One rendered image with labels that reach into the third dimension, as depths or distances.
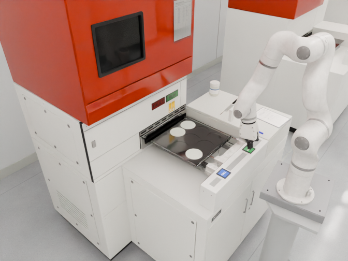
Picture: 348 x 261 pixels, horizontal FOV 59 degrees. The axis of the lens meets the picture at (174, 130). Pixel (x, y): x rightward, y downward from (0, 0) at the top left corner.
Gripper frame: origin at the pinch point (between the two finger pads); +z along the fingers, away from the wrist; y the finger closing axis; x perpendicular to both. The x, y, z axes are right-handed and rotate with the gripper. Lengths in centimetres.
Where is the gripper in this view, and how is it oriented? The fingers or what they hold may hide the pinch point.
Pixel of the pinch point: (250, 145)
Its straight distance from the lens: 177.3
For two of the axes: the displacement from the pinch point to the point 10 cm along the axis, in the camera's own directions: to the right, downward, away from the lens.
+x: 6.5, -4.4, 6.2
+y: 7.4, 1.9, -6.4
